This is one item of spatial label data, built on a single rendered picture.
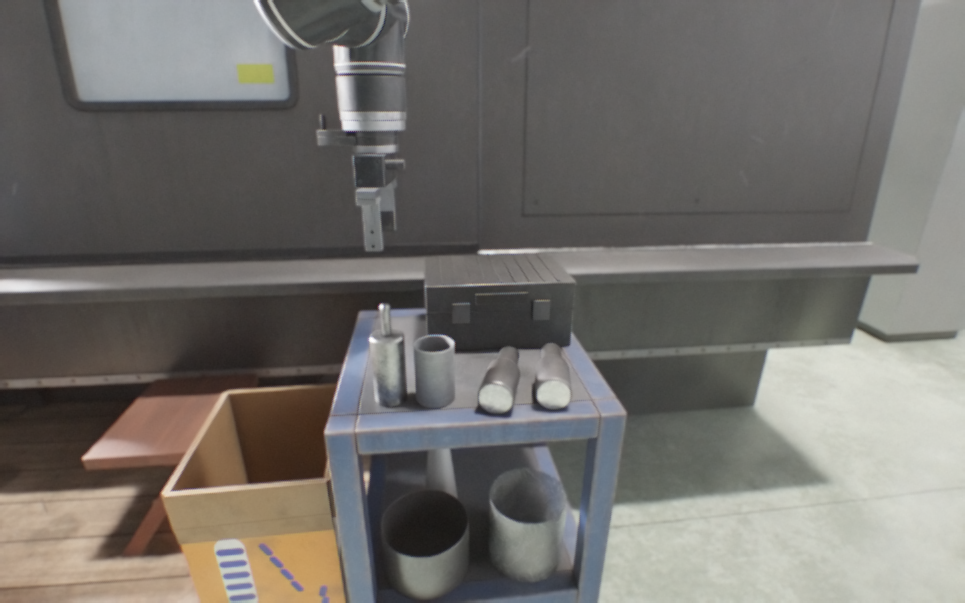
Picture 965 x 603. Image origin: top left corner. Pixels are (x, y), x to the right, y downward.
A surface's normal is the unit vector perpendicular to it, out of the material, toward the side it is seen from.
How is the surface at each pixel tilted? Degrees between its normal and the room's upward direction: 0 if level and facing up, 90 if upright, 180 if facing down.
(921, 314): 90
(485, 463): 0
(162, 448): 0
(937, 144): 90
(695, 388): 90
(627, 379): 90
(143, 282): 31
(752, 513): 0
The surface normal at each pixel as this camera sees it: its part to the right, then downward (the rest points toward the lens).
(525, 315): 0.12, 0.37
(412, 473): 0.01, -0.93
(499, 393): -0.20, 0.36
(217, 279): 0.07, -0.61
